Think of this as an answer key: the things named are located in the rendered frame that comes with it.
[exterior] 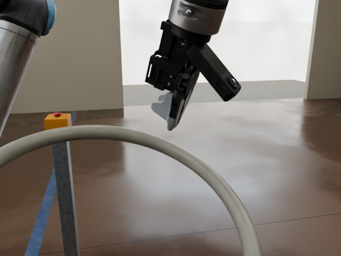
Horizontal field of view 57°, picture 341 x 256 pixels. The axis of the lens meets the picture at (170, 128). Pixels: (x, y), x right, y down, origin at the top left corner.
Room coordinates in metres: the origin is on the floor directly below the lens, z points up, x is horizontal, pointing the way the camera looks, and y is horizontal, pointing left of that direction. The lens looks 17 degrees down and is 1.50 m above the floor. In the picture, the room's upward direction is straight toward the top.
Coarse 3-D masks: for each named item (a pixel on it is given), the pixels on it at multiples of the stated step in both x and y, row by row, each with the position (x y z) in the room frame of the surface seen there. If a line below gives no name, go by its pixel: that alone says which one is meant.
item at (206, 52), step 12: (192, 48) 0.54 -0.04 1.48; (204, 48) 0.56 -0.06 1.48; (192, 60) 0.55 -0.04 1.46; (204, 60) 0.54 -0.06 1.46; (216, 60) 0.56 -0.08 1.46; (204, 72) 0.54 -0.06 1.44; (216, 72) 0.53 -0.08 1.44; (228, 72) 0.56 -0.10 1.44; (216, 84) 0.53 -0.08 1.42; (228, 84) 0.53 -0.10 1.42; (228, 96) 0.53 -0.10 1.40
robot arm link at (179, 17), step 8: (176, 0) 0.53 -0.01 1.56; (176, 8) 0.53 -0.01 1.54; (184, 8) 0.52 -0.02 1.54; (192, 8) 0.51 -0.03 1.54; (200, 8) 0.51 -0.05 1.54; (208, 8) 0.51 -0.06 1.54; (168, 16) 0.55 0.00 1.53; (176, 16) 0.53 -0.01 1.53; (184, 16) 0.52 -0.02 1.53; (192, 16) 0.52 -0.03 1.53; (200, 16) 0.51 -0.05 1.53; (208, 16) 0.51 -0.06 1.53; (216, 16) 0.52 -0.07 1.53; (176, 24) 0.53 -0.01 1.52; (184, 24) 0.52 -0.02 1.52; (192, 24) 0.52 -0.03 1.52; (200, 24) 0.52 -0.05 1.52; (208, 24) 0.52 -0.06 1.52; (216, 24) 0.53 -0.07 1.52; (192, 32) 0.52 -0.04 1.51; (200, 32) 0.52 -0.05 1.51; (208, 32) 0.53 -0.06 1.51; (216, 32) 0.54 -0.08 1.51
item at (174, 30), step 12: (168, 24) 0.56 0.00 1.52; (168, 36) 0.56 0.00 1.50; (180, 36) 0.54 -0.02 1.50; (192, 36) 0.53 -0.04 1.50; (204, 36) 0.54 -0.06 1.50; (168, 48) 0.57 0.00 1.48; (180, 48) 0.56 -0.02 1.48; (156, 60) 0.56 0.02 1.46; (168, 60) 0.57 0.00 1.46; (180, 60) 0.57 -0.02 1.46; (156, 72) 0.57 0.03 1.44; (168, 72) 0.56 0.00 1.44; (180, 72) 0.56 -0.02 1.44; (192, 72) 0.56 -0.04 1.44; (156, 84) 0.57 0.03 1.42; (168, 84) 0.57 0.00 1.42; (180, 84) 0.56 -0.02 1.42; (192, 84) 0.59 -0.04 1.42
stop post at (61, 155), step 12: (48, 120) 1.59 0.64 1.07; (60, 120) 1.60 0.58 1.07; (60, 144) 1.62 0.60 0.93; (60, 156) 1.62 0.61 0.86; (60, 168) 1.62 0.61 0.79; (60, 180) 1.62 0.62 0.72; (72, 180) 1.68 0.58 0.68; (60, 192) 1.61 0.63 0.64; (72, 192) 1.65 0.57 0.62; (60, 204) 1.61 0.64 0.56; (72, 204) 1.62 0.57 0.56; (60, 216) 1.61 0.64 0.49; (72, 216) 1.62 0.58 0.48; (72, 228) 1.62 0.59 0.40; (72, 240) 1.62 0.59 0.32; (72, 252) 1.62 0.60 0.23
